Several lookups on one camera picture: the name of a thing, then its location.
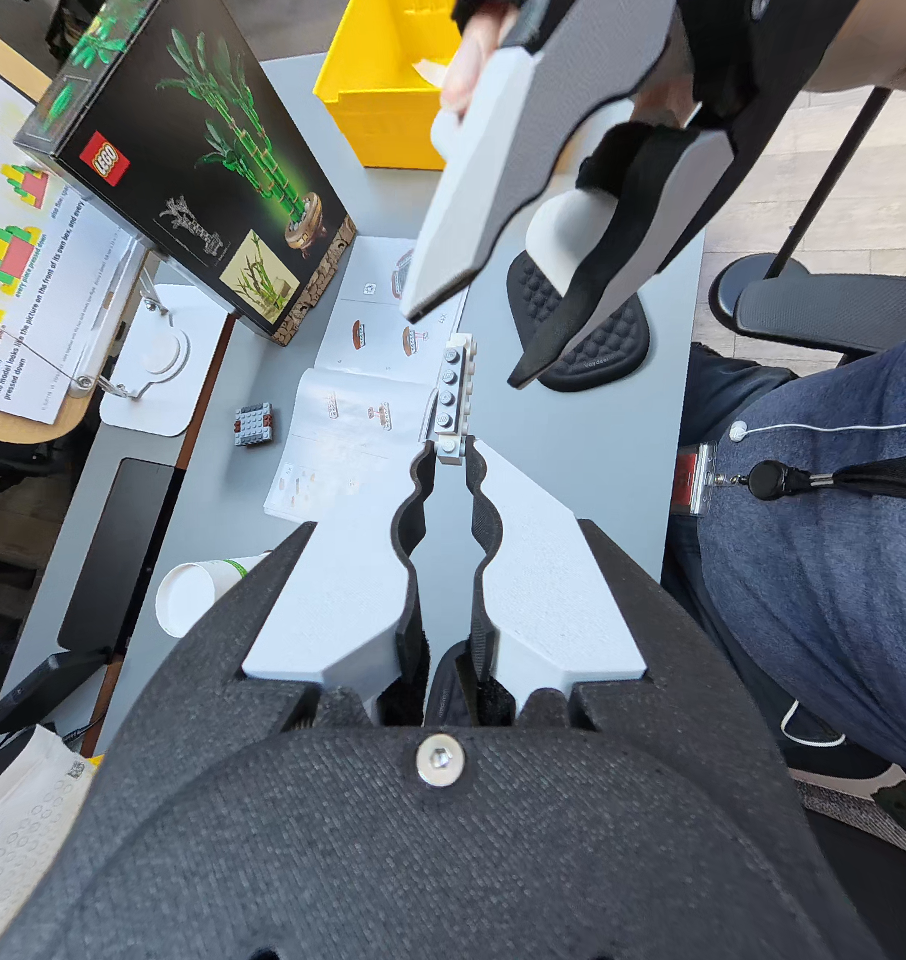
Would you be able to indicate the person's body in blue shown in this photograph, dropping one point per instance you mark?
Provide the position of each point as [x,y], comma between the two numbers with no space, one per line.
[835,600]

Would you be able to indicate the white paper cup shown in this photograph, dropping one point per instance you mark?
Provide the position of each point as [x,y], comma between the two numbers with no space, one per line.
[190,600]

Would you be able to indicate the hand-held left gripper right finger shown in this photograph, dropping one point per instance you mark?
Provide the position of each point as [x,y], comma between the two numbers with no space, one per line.
[558,600]

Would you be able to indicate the small square lego block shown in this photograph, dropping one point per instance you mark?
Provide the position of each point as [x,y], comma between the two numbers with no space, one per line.
[254,426]

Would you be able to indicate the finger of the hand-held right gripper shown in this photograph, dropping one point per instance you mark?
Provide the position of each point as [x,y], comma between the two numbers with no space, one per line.
[685,180]
[528,127]

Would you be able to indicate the person's right hand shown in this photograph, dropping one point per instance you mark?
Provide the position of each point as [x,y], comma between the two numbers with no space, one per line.
[472,60]

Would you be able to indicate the grey knit shoe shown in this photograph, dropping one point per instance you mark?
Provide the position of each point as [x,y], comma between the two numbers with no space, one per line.
[850,802]

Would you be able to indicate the grey lego strip assembly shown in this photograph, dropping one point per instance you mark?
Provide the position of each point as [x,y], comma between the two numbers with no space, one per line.
[449,390]

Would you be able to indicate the white bubble mailer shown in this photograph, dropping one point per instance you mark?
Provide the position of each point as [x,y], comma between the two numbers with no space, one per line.
[18,825]

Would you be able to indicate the instruction sheet on clipboard stand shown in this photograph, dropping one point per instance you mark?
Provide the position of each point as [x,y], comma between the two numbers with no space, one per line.
[164,390]

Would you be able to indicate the person's right forearm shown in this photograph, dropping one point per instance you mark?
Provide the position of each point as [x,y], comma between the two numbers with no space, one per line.
[895,37]

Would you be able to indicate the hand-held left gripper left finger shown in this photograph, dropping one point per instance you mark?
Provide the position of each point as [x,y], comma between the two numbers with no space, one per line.
[333,600]

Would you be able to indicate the lego instruction booklet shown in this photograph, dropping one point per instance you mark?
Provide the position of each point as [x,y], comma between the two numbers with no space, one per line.
[348,420]

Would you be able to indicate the black flat tablet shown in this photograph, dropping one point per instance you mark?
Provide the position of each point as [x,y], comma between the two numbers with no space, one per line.
[123,555]

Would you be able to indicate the yellow plastic bin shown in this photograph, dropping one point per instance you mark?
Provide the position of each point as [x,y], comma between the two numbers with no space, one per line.
[378,90]

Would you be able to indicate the black pole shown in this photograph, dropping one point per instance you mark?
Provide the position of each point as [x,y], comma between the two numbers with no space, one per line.
[828,180]

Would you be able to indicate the black desk device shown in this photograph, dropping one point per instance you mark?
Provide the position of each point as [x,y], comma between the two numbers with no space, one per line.
[33,690]

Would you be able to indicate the black lego set box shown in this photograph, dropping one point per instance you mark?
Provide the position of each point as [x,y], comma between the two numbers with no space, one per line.
[198,150]

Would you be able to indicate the clear badge holder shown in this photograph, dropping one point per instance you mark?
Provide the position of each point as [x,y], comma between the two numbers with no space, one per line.
[693,480]

